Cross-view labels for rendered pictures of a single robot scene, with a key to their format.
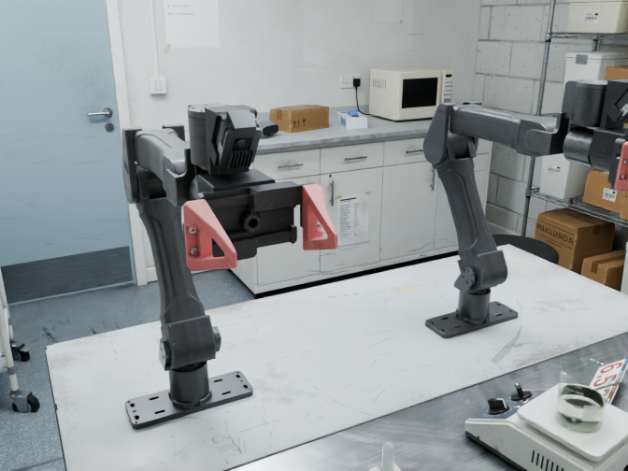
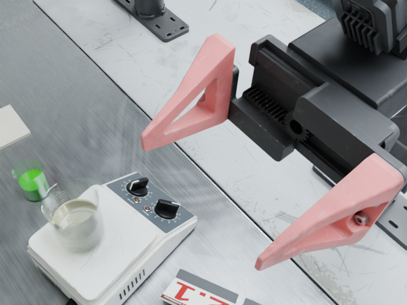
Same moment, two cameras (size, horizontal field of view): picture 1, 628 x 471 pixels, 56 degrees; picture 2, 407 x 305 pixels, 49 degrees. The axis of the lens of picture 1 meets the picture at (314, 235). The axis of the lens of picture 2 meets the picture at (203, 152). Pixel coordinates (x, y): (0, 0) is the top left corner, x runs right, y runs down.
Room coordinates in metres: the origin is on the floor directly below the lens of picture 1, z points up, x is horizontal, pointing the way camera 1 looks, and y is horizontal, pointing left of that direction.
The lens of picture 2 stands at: (0.73, -0.63, 1.51)
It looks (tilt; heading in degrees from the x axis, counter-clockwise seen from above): 53 degrees down; 73
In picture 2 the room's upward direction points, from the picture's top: 5 degrees clockwise
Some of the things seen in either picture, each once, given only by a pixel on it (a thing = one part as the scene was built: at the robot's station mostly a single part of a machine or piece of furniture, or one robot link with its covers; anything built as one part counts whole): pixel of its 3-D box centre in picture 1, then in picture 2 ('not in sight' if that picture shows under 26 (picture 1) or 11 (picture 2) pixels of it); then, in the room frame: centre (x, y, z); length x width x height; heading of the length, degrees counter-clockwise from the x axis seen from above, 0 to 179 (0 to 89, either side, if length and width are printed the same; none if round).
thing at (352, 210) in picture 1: (352, 219); not in sight; (3.27, -0.23, 0.40); 0.24 x 0.01 x 0.30; 117
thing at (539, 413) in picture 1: (578, 418); (93, 238); (0.67, -0.36, 0.98); 0.12 x 0.12 x 0.01; 37
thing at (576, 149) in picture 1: (589, 143); not in sight; (0.92, -0.43, 1.31); 0.07 x 0.06 x 0.07; 27
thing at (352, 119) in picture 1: (351, 117); not in sight; (3.53, -0.22, 0.95); 0.24 x 0.13 x 0.09; 10
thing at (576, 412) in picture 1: (579, 396); (79, 218); (0.66, -0.35, 1.03); 0.07 x 0.06 x 0.08; 38
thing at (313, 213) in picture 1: (300, 228); not in sight; (0.54, 0.01, 1.30); 0.09 x 0.07 x 0.07; 27
